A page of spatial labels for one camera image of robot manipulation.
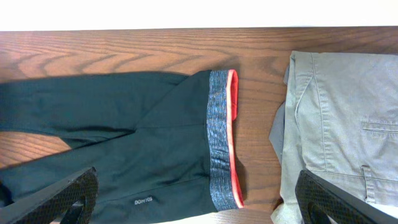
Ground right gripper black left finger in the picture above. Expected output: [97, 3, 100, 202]
[1, 167, 99, 224]

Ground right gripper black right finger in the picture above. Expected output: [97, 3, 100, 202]
[295, 170, 397, 224]

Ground black leggings grey red waistband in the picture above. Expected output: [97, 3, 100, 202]
[1, 70, 244, 223]

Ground folded khaki trousers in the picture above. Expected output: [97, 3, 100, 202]
[269, 51, 397, 223]

